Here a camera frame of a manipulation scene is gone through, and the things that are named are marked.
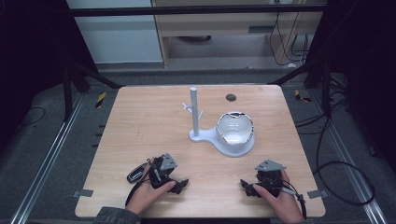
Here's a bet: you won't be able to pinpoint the white stand with pole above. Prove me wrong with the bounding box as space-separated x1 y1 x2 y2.
181 86 256 158

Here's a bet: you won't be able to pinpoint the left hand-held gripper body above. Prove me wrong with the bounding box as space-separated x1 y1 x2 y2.
148 152 178 189

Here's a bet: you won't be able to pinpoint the person's left hand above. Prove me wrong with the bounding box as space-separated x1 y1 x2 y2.
124 158 177 216

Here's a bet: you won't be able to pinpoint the white bowl with silver rim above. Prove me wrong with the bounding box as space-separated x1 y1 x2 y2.
216 110 255 147

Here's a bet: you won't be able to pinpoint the aluminium floor rail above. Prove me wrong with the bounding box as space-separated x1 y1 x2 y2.
8 92 86 224
311 90 390 224

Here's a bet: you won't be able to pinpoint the white cabinet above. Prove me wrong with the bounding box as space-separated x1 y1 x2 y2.
65 0 164 65

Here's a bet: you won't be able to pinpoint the black floor cable loop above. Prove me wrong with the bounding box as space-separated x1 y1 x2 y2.
293 77 376 207

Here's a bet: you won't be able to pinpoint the black and yellow floor tape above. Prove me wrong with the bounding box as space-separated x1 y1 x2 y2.
94 91 107 110
293 89 313 104

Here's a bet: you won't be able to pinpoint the black metal stand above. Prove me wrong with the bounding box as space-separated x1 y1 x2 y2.
268 59 334 119
61 59 123 123

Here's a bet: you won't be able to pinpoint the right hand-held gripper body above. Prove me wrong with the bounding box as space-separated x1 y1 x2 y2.
254 159 288 198

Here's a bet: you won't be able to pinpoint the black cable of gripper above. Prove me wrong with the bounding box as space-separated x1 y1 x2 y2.
124 163 157 207
279 178 308 220

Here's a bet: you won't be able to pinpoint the wooden background desk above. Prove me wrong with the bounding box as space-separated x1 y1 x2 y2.
150 0 325 68

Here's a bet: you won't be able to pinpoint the grey tape strip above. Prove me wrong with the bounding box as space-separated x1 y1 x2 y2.
71 189 94 199
306 189 330 200

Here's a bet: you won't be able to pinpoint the black car key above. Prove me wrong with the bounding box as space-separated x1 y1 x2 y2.
126 162 149 185

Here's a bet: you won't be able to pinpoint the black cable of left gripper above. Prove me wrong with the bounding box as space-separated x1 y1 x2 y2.
124 163 157 207

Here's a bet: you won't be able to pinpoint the black cables under desk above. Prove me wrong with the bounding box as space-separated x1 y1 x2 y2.
268 12 310 67

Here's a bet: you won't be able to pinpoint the person's right hand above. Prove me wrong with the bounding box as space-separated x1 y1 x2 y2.
252 169 305 224

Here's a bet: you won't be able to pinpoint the black horizontal frame bar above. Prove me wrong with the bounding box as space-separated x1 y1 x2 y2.
62 3 331 18

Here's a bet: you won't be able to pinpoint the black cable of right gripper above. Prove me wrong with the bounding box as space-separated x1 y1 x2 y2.
279 178 308 220

